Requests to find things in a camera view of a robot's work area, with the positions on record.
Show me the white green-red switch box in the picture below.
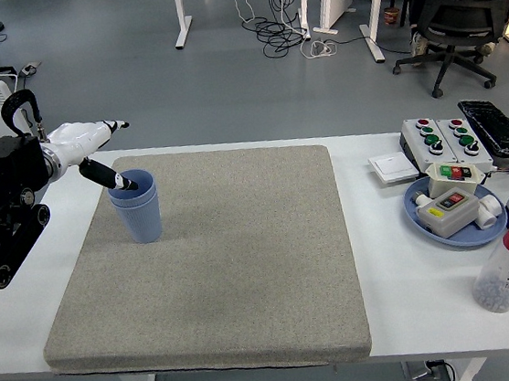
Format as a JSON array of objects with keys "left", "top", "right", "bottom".
[{"left": 424, "top": 156, "right": 491, "bottom": 202}]

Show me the white four-button control box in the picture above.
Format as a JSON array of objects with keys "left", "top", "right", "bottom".
[
  {"left": 400, "top": 113, "right": 457, "bottom": 170},
  {"left": 433, "top": 113, "right": 496, "bottom": 178}
]

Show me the brown paper cup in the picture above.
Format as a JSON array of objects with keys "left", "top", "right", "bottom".
[{"left": 383, "top": 5, "right": 402, "bottom": 27}]

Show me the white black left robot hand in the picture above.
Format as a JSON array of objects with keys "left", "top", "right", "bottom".
[{"left": 46, "top": 115, "right": 142, "bottom": 201}]

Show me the white plug adapter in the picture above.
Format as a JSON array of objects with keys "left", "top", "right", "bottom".
[{"left": 408, "top": 188, "right": 432, "bottom": 210}]

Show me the blue round plate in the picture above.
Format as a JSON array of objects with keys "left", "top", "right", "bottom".
[{"left": 400, "top": 168, "right": 509, "bottom": 255}]

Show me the blue ribbed cup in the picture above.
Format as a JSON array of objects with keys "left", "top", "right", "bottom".
[
  {"left": 105, "top": 166, "right": 159, "bottom": 212},
  {"left": 110, "top": 189, "right": 165, "bottom": 248}
]

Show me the white wall switch plate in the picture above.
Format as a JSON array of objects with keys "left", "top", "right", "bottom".
[{"left": 366, "top": 148, "right": 421, "bottom": 187}]

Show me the black cable bundle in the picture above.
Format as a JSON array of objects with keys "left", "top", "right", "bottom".
[{"left": 239, "top": 0, "right": 313, "bottom": 62}]

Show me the grey-brown mat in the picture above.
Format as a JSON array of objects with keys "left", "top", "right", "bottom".
[{"left": 21, "top": 131, "right": 376, "bottom": 381}]

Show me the white pipe fitting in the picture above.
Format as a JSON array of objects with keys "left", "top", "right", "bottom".
[{"left": 473, "top": 192, "right": 504, "bottom": 231}]

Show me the grey push-button switch box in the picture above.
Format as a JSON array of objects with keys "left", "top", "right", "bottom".
[{"left": 413, "top": 185, "right": 485, "bottom": 242}]

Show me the black plastic tray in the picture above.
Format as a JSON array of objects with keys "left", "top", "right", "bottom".
[{"left": 457, "top": 94, "right": 509, "bottom": 164}]

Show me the black mesh office chair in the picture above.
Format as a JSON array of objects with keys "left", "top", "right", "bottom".
[{"left": 383, "top": 0, "right": 509, "bottom": 102}]

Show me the grey floor power strip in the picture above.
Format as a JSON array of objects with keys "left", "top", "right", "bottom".
[{"left": 17, "top": 60, "right": 44, "bottom": 79}]

